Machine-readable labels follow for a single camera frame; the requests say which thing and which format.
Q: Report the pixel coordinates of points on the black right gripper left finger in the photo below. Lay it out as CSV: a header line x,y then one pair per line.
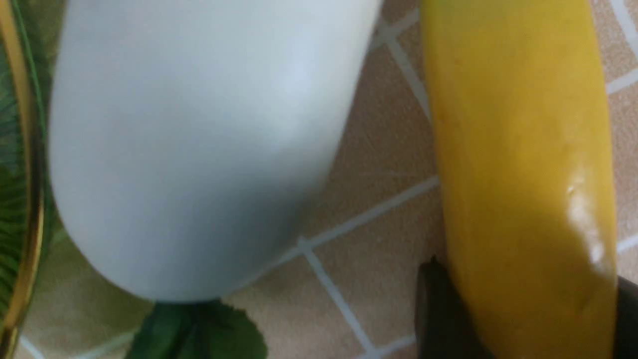
x,y
443,326

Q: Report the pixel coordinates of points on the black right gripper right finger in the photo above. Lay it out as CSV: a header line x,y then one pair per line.
x,y
626,335

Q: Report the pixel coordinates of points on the yellow toy banana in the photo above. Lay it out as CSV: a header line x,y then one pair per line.
x,y
524,153

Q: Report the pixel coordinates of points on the white toy radish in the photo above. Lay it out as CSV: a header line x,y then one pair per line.
x,y
187,141

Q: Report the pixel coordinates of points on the beige checkered tablecloth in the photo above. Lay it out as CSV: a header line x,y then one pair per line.
x,y
348,291

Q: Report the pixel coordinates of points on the green glass leaf plate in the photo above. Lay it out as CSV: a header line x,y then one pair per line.
x,y
29,30

